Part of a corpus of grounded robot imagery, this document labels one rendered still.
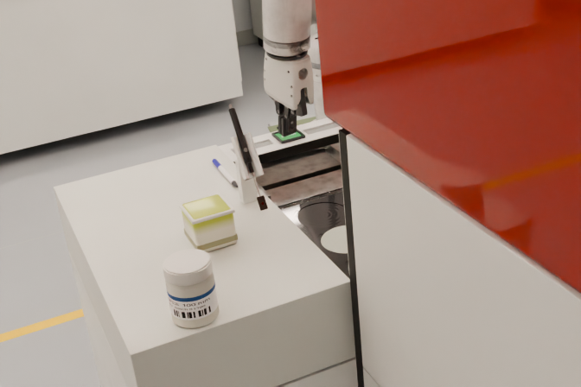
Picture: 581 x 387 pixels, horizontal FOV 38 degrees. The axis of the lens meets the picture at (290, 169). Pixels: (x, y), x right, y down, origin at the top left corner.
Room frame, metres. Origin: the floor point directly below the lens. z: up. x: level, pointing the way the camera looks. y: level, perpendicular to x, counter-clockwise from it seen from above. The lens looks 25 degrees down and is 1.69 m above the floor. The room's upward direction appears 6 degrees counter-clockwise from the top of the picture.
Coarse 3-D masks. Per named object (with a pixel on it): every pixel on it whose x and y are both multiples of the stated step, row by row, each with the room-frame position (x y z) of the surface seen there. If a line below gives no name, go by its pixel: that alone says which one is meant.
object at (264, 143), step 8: (320, 120) 1.77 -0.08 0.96; (328, 120) 1.76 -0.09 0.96; (304, 128) 1.73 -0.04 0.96; (312, 128) 1.73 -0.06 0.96; (320, 128) 1.73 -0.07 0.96; (328, 128) 1.73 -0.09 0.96; (336, 128) 1.71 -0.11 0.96; (256, 136) 1.71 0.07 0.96; (264, 136) 1.71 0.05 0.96; (272, 136) 1.70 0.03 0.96; (312, 136) 1.68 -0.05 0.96; (320, 136) 1.67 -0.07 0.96; (224, 144) 1.69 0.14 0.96; (232, 144) 1.68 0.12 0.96; (256, 144) 1.68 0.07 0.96; (264, 144) 1.67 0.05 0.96; (272, 144) 1.66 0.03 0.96; (280, 144) 1.65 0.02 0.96; (288, 144) 1.65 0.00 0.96; (296, 144) 1.65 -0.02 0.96; (224, 152) 1.64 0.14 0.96; (232, 152) 1.64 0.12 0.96; (264, 152) 1.62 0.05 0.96; (232, 160) 1.60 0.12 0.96
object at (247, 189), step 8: (232, 136) 1.40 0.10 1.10; (248, 136) 1.41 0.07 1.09; (248, 144) 1.40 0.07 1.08; (240, 152) 1.39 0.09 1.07; (256, 152) 1.39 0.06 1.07; (240, 160) 1.37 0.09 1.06; (256, 160) 1.38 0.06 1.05; (240, 168) 1.37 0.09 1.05; (248, 168) 1.38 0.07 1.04; (256, 168) 1.38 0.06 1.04; (240, 176) 1.39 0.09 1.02; (248, 176) 1.36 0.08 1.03; (256, 176) 1.37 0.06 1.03; (240, 184) 1.39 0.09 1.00; (248, 184) 1.40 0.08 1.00; (240, 192) 1.40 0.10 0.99; (248, 192) 1.39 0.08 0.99; (256, 192) 1.40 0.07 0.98; (248, 200) 1.39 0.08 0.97
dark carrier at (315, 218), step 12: (300, 204) 1.49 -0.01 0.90; (312, 204) 1.49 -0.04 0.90; (324, 204) 1.48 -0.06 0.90; (336, 204) 1.48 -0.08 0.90; (288, 216) 1.45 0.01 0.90; (300, 216) 1.44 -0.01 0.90; (312, 216) 1.44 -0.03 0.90; (324, 216) 1.43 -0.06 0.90; (336, 216) 1.43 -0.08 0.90; (300, 228) 1.39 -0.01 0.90; (312, 228) 1.39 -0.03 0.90; (324, 228) 1.38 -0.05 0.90; (312, 240) 1.34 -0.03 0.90; (324, 252) 1.30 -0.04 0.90; (336, 252) 1.29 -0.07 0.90; (336, 264) 1.25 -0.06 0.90; (348, 276) 1.21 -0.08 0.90
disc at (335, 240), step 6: (336, 228) 1.38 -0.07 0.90; (342, 228) 1.38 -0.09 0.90; (324, 234) 1.36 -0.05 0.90; (330, 234) 1.36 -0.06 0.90; (336, 234) 1.36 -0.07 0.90; (342, 234) 1.36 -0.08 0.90; (324, 240) 1.34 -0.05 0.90; (330, 240) 1.34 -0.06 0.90; (336, 240) 1.34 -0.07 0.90; (342, 240) 1.33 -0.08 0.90; (324, 246) 1.32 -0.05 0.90; (330, 246) 1.32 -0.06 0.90; (336, 246) 1.31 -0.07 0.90; (342, 246) 1.31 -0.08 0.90; (342, 252) 1.29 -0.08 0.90
